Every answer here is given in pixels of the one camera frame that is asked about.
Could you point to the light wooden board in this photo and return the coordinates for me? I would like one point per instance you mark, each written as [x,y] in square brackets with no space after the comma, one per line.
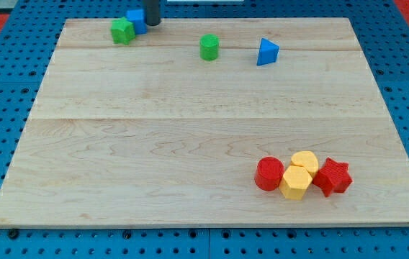
[149,135]

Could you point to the yellow rounded block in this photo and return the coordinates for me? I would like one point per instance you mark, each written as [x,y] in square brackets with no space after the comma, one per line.
[306,159]

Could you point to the blue cube block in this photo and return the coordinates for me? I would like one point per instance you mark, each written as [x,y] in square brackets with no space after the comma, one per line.
[137,17]

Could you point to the blue triangular prism block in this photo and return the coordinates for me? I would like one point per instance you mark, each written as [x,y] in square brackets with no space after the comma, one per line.
[268,52]

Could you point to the red star block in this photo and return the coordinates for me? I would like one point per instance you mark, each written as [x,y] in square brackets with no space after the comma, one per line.
[333,177]

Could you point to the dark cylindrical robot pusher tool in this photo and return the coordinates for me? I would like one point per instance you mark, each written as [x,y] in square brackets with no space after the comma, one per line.
[152,12]

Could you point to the green cylinder block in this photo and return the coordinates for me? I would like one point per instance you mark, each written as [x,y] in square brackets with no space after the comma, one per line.
[209,47]

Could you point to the yellow hexagon block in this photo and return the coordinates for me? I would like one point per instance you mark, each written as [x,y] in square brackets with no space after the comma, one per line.
[295,182]

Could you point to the green star block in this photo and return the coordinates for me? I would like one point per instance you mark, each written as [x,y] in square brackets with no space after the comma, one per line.
[122,31]

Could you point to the red cylinder block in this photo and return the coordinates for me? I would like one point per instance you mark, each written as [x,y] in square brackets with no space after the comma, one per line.
[269,172]

